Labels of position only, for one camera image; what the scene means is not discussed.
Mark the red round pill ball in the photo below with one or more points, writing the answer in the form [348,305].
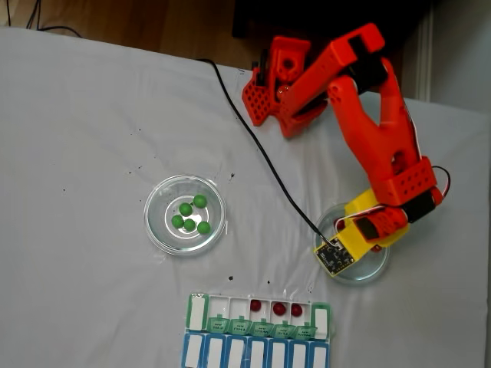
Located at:
[339,223]
[296,309]
[376,249]
[279,308]
[256,305]

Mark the weekly pill organizer box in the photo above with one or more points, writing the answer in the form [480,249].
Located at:
[253,345]

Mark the black furniture piece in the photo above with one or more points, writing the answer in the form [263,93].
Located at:
[403,11]

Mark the green round pill ball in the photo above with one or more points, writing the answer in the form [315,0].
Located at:
[177,221]
[185,209]
[203,227]
[200,201]
[189,224]

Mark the clear glass bowl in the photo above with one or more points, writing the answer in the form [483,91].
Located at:
[364,274]
[184,245]

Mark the black camera circuit board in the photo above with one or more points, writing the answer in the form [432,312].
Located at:
[333,258]

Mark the white table cloth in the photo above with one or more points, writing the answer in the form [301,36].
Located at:
[76,115]

